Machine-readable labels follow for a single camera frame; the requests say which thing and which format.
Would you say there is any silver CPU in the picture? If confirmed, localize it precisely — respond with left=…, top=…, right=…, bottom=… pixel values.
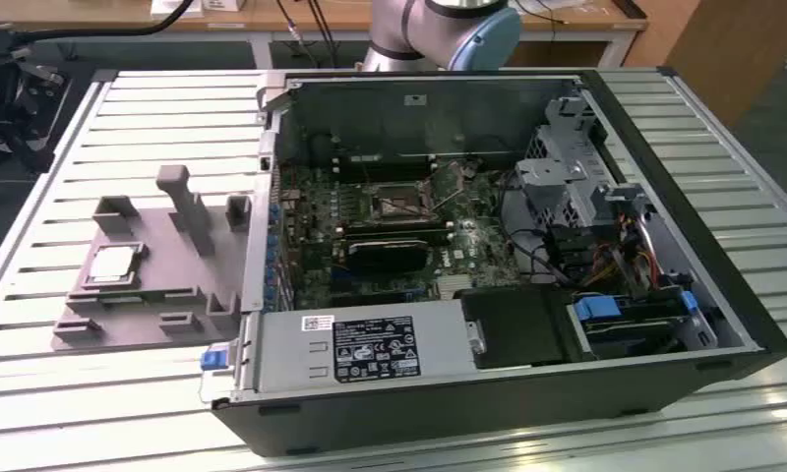
left=82, top=244, right=142, bottom=287

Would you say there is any black RAM slot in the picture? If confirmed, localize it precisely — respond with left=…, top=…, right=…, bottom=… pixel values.
left=335, top=154, right=434, bottom=172
left=337, top=168, right=433, bottom=184
left=342, top=220, right=450, bottom=233
left=345, top=229, right=454, bottom=244

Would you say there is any CPU socket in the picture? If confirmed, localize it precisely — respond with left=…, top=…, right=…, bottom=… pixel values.
left=368, top=183, right=434, bottom=223

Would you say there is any wooden desk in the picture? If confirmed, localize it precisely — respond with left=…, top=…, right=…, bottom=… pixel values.
left=0, top=0, right=651, bottom=70

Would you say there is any grey parts rack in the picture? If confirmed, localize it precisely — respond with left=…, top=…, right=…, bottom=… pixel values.
left=48, top=164, right=258, bottom=353

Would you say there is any blue case latch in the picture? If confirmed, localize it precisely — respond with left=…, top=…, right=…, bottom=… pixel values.
left=197, top=345, right=231, bottom=373

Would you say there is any black graphics card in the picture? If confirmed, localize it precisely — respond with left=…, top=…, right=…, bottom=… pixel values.
left=345, top=237, right=429, bottom=275

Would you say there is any grey power supply with label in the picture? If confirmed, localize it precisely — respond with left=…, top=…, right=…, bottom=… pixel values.
left=233, top=300, right=486, bottom=395

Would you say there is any metal socket cover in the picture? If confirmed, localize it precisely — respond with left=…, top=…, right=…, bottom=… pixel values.
left=425, top=157, right=485, bottom=208

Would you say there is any green motherboard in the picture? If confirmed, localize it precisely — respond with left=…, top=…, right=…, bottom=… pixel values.
left=269, top=157, right=532, bottom=312

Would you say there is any grey metal drive cage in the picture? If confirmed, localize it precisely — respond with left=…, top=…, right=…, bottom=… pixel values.
left=513, top=96, right=652, bottom=228

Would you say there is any black drive cover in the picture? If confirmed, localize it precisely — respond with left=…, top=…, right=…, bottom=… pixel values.
left=456, top=285, right=580, bottom=370

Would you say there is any hard disk in blue carrier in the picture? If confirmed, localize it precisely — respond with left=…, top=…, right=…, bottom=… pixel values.
left=565, top=288, right=699, bottom=361

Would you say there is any black open PC case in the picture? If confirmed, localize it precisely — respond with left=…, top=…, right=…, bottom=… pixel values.
left=198, top=67, right=787, bottom=457

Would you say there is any brown wooden cabinet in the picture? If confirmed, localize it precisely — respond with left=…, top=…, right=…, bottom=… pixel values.
left=655, top=0, right=787, bottom=130

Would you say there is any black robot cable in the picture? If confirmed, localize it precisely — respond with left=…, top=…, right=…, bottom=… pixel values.
left=0, top=0, right=195, bottom=45

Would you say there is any black wire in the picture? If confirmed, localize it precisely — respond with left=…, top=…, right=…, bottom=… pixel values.
left=502, top=228, right=576, bottom=289

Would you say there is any yellow and orange wire bundle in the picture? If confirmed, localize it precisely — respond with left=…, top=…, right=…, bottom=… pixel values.
left=580, top=239, right=665, bottom=292

